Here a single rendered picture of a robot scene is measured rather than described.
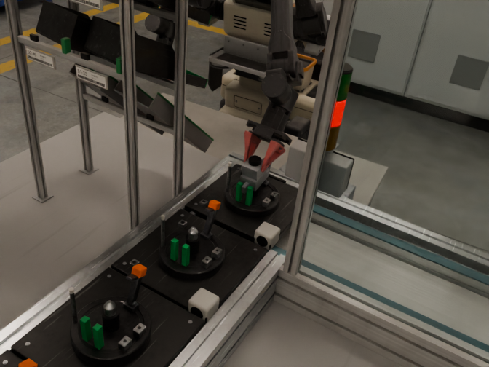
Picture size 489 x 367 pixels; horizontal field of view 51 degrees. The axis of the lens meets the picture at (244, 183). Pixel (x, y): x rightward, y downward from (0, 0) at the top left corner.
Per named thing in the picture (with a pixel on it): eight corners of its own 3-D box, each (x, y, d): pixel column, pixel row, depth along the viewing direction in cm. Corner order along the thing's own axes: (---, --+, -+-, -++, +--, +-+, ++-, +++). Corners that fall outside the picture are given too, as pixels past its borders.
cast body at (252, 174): (253, 170, 128) (253, 148, 123) (268, 176, 126) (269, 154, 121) (235, 190, 123) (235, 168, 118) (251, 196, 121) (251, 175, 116)
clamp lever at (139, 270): (130, 298, 95) (139, 262, 93) (138, 304, 94) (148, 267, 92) (117, 305, 92) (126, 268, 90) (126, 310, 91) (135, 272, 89)
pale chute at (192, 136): (172, 135, 148) (181, 121, 148) (205, 153, 141) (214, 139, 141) (113, 89, 123) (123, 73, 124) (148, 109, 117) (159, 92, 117)
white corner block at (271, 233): (262, 233, 121) (263, 220, 119) (279, 241, 119) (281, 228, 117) (252, 244, 118) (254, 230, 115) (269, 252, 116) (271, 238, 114)
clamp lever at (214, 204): (204, 230, 113) (214, 199, 111) (212, 234, 112) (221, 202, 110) (196, 234, 110) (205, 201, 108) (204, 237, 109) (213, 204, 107)
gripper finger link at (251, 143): (257, 169, 117) (274, 132, 118) (231, 158, 120) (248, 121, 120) (266, 175, 124) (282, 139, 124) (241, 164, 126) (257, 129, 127)
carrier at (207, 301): (180, 214, 124) (181, 172, 117) (266, 255, 115) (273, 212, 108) (110, 272, 106) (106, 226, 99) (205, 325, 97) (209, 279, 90)
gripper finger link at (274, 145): (265, 172, 117) (281, 134, 117) (239, 161, 119) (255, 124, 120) (273, 178, 123) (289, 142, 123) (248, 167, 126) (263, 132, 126)
